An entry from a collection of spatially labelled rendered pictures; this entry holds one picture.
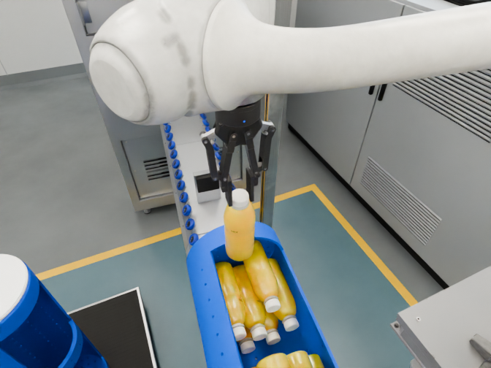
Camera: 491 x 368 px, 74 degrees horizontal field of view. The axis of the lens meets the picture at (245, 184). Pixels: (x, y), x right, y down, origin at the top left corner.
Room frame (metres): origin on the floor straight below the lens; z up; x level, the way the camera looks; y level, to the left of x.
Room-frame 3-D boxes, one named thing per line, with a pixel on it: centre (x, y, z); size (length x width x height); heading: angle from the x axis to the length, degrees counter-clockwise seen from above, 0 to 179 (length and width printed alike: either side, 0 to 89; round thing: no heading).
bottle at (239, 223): (0.48, 0.01, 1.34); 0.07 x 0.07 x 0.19
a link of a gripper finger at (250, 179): (0.48, -0.01, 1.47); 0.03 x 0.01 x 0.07; 17
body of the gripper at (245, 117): (0.47, 0.01, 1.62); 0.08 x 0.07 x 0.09; 107
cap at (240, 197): (0.47, 0.01, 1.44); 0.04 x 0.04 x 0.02
